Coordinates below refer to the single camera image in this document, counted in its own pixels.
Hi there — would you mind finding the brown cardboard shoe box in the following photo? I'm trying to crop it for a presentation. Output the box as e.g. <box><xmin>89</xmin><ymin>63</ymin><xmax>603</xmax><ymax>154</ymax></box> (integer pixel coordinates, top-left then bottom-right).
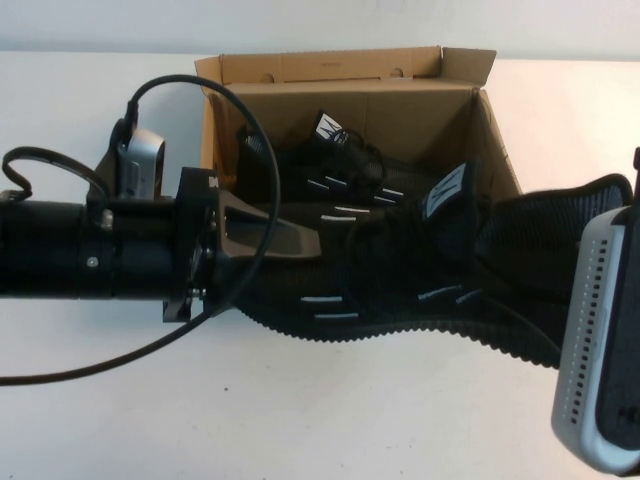
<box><xmin>192</xmin><ymin>45</ymin><xmax>525</xmax><ymax>201</ymax></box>

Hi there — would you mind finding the long black camera cable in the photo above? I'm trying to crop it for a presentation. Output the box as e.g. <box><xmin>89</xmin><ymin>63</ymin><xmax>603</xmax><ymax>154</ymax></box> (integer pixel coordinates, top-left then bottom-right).
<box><xmin>0</xmin><ymin>73</ymin><xmax>283</xmax><ymax>388</ymax></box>

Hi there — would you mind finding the short black arm cable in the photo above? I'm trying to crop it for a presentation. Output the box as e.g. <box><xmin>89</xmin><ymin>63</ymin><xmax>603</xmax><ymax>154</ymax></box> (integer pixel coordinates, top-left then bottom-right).
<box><xmin>1</xmin><ymin>145</ymin><xmax>104</xmax><ymax>202</ymax></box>

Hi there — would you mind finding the dark left camera mount bracket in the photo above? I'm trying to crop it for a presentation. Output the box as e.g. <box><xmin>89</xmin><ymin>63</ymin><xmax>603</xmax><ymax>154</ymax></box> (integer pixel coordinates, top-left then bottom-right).
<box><xmin>86</xmin><ymin>116</ymin><xmax>134</xmax><ymax>202</ymax></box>

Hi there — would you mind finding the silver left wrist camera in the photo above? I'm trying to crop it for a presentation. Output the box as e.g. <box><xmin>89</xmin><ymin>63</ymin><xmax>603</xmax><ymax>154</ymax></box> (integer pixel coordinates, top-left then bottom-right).
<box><xmin>116</xmin><ymin>126</ymin><xmax>170</xmax><ymax>199</ymax></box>

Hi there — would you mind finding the black mesh sneaker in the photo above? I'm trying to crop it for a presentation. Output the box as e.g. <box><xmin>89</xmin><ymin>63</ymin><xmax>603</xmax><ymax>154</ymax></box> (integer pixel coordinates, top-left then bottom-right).
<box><xmin>233</xmin><ymin>158</ymin><xmax>637</xmax><ymax>372</ymax></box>
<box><xmin>233</xmin><ymin>107</ymin><xmax>401</xmax><ymax>207</ymax></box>

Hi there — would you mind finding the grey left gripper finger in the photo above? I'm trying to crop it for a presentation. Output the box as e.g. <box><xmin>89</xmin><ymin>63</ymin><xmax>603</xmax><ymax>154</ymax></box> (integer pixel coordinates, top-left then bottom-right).
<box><xmin>216</xmin><ymin>191</ymin><xmax>322</xmax><ymax>265</ymax></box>

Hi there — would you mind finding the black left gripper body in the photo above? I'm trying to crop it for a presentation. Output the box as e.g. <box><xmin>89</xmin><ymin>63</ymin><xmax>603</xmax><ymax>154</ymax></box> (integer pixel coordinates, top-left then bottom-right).
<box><xmin>161</xmin><ymin>166</ymin><xmax>222</xmax><ymax>325</ymax></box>

